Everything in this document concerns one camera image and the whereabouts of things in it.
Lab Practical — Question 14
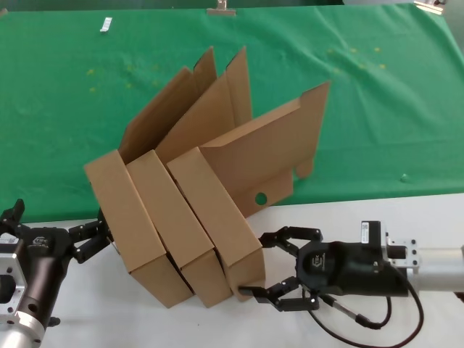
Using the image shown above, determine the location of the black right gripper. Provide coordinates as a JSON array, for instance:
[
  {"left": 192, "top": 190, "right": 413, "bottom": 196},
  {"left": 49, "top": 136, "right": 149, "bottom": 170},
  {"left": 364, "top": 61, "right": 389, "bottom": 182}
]
[{"left": 238, "top": 225, "right": 413, "bottom": 313}]

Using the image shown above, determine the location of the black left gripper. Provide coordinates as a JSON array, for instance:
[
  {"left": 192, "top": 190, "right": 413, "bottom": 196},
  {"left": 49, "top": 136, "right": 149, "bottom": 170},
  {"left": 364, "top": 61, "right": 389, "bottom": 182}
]
[{"left": 0, "top": 198, "right": 114, "bottom": 327}]

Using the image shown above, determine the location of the brown cardboard box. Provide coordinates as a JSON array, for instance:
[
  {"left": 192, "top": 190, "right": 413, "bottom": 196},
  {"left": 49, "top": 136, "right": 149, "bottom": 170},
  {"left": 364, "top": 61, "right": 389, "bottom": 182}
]
[
  {"left": 126, "top": 45, "right": 254, "bottom": 309},
  {"left": 166, "top": 80, "right": 331, "bottom": 304},
  {"left": 83, "top": 46, "right": 218, "bottom": 310}
]

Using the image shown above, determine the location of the green table cloth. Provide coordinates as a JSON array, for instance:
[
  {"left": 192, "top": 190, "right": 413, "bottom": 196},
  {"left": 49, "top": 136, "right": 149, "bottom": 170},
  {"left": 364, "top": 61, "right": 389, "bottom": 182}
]
[{"left": 0, "top": 2, "right": 464, "bottom": 224}]

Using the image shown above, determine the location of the metal table clamp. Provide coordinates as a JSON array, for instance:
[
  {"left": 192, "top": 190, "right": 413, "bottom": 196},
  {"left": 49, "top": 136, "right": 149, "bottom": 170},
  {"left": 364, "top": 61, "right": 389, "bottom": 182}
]
[
  {"left": 413, "top": 0, "right": 447, "bottom": 16},
  {"left": 206, "top": 0, "right": 238, "bottom": 18}
]

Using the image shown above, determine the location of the black cable with metal plug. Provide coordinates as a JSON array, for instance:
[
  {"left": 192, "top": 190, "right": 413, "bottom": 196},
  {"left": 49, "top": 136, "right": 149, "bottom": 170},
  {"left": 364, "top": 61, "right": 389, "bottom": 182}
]
[{"left": 322, "top": 294, "right": 393, "bottom": 329}]

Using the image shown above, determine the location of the silver left wrist camera block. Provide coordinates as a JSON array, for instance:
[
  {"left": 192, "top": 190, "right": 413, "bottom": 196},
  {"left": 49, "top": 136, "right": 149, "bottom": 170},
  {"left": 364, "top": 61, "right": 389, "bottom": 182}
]
[{"left": 0, "top": 233, "right": 28, "bottom": 320}]

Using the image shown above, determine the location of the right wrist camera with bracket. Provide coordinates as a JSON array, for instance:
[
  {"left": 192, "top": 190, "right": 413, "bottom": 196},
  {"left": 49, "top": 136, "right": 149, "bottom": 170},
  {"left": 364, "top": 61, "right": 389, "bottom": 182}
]
[{"left": 360, "top": 220, "right": 421, "bottom": 271}]

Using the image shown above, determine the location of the thin black cable loop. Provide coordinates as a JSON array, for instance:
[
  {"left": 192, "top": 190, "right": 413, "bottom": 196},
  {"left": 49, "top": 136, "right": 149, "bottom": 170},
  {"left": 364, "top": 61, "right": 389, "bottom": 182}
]
[{"left": 307, "top": 270, "right": 426, "bottom": 344}]

